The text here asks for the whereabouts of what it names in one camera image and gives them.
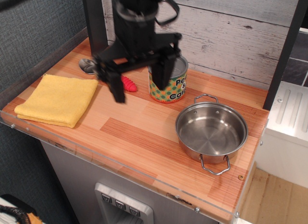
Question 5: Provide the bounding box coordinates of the dark grey left post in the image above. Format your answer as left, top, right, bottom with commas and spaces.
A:
83, 0, 115, 55

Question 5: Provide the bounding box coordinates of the grey toy fridge cabinet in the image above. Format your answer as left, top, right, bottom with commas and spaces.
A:
42, 142, 216, 224

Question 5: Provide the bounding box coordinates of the silver dispenser panel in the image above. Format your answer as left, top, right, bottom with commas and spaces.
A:
94, 183, 154, 224

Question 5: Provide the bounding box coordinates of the clear acrylic edge guard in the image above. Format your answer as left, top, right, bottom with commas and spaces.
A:
0, 110, 241, 222

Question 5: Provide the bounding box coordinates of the peas and carrots toy can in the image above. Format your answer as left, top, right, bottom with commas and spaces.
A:
148, 56, 188, 104

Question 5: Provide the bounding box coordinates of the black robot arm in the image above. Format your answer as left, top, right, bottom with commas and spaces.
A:
93, 0, 182, 103

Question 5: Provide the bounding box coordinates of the spoon with red handle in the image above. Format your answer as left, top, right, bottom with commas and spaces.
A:
78, 58, 137, 92

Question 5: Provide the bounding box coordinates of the stainless steel pot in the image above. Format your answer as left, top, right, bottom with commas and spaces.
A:
175, 95, 248, 176

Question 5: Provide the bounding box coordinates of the dark grey right post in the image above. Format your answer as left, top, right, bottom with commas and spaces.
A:
263, 0, 308, 111

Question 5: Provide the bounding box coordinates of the dark grey post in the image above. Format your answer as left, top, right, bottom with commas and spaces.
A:
263, 0, 308, 111
83, 0, 115, 55

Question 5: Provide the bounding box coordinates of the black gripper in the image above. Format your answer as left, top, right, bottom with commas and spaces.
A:
93, 9, 182, 103

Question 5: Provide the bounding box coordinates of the orange object bottom left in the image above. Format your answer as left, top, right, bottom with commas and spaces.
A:
27, 213, 43, 224

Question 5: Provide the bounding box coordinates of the white toy sink unit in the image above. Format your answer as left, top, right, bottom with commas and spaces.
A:
254, 27, 308, 189

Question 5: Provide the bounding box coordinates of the yellow folded cloth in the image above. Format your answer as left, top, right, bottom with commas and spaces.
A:
14, 74, 98, 128

